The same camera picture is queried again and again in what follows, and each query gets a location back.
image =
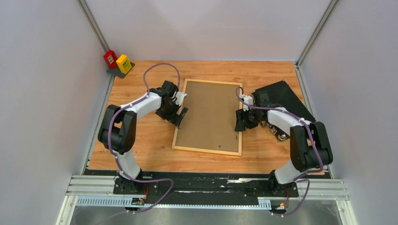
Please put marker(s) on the yellow toy house block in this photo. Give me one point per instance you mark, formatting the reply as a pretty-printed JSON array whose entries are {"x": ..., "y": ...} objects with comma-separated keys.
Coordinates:
[{"x": 124, "y": 64}]

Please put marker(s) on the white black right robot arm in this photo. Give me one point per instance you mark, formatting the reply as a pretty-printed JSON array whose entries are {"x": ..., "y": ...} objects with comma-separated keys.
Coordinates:
[{"x": 310, "y": 149}]

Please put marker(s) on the black ribbed frame backing board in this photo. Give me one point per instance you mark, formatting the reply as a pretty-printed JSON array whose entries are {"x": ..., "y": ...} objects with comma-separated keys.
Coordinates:
[{"x": 280, "y": 94}]

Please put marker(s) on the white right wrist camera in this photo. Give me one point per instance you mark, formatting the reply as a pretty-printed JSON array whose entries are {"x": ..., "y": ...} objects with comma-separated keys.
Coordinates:
[{"x": 247, "y": 101}]

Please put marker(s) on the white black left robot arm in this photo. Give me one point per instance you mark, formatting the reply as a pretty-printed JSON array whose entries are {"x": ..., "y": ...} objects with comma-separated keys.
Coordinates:
[{"x": 118, "y": 129}]

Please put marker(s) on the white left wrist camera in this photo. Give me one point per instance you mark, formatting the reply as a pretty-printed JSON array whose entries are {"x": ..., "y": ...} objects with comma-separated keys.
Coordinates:
[{"x": 179, "y": 97}]

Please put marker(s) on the light wooden picture frame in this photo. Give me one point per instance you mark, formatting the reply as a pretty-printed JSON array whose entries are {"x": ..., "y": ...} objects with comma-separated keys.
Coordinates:
[{"x": 205, "y": 150}]

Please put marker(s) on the aluminium front rail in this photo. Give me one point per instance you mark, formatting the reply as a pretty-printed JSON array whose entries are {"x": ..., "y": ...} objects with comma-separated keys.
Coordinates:
[{"x": 87, "y": 190}]

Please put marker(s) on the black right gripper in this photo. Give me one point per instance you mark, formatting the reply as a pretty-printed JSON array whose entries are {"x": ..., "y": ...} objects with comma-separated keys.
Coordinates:
[{"x": 241, "y": 126}]

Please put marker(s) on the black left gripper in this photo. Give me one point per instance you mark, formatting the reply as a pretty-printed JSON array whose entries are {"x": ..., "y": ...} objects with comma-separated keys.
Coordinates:
[{"x": 172, "y": 117}]

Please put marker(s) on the aluminium rail right table edge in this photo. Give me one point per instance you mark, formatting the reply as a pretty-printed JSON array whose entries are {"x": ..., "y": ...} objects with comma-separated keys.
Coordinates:
[{"x": 311, "y": 89}]

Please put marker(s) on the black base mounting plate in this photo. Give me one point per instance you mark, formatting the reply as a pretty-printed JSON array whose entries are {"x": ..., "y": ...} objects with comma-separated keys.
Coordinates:
[{"x": 205, "y": 189}]

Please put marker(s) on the red toy house block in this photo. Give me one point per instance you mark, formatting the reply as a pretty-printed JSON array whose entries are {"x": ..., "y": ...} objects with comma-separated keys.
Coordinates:
[{"x": 110, "y": 59}]

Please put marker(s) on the grey toy base plate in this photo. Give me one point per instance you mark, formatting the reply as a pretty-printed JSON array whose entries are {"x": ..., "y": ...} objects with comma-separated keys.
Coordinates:
[{"x": 116, "y": 72}]

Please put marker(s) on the brown cardboard backing sheet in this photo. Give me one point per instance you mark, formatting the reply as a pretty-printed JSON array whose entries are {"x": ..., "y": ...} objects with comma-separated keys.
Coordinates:
[{"x": 209, "y": 116}]

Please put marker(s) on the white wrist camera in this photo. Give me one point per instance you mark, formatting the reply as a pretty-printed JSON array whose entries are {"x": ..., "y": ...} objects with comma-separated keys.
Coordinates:
[
  {"x": 247, "y": 101},
  {"x": 179, "y": 97}
]

